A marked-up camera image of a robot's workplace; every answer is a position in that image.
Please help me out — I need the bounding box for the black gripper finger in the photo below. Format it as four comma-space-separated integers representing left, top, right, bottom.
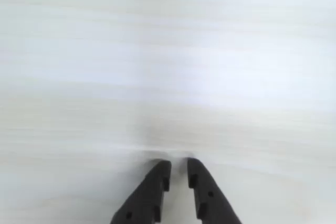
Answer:
109, 159, 172, 224
187, 157, 243, 224

